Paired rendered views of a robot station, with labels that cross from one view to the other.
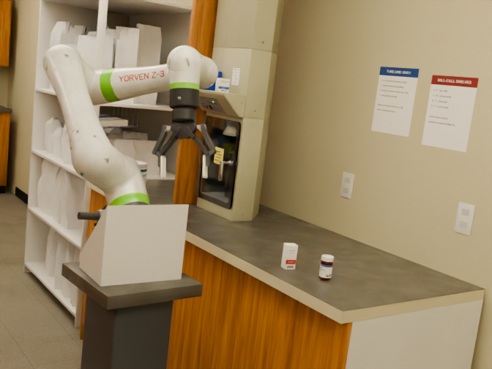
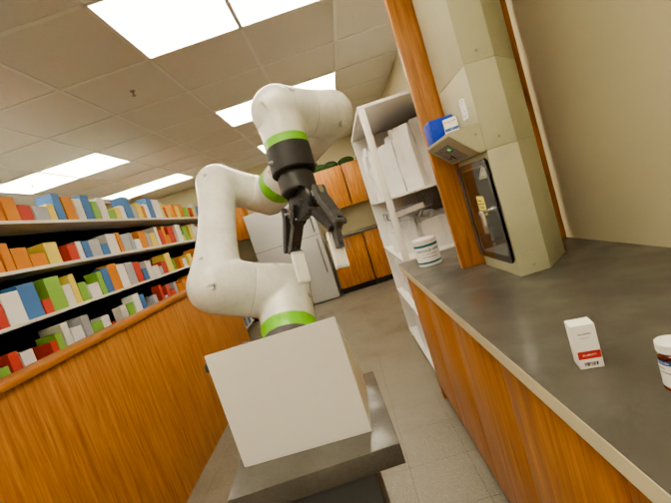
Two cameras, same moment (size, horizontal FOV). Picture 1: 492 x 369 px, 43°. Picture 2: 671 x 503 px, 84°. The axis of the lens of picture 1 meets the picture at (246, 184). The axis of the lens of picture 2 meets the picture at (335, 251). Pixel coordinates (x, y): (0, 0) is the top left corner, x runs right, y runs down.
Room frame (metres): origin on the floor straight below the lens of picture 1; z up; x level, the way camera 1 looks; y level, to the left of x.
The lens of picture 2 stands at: (1.37, -0.29, 1.36)
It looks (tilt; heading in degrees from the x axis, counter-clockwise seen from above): 5 degrees down; 38
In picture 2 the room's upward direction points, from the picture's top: 18 degrees counter-clockwise
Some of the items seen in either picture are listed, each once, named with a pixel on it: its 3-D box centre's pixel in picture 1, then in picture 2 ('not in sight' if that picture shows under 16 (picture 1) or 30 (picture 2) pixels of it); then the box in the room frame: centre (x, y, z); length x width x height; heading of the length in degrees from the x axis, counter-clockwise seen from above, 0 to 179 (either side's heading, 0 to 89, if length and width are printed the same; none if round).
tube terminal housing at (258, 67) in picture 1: (244, 133); (506, 168); (2.98, 0.04, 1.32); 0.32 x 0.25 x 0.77; 36
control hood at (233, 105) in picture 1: (214, 102); (452, 149); (2.87, 0.18, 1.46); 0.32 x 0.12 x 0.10; 36
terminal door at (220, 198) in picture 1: (217, 161); (483, 212); (2.90, 0.14, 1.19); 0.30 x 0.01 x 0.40; 36
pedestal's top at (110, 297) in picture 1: (131, 279); (317, 430); (1.88, 0.32, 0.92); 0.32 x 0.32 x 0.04; 39
